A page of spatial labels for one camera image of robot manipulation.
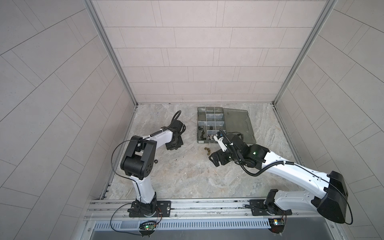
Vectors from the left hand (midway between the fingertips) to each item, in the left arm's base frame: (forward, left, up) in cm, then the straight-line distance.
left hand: (181, 142), depth 96 cm
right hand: (-15, -20, +15) cm, 30 cm away
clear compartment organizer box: (+18, -21, +1) cm, 28 cm away
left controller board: (-45, +10, +5) cm, 46 cm away
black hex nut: (-13, +13, +2) cm, 19 cm away
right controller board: (-43, -48, +2) cm, 65 cm away
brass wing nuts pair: (-6, -18, +2) cm, 19 cm away
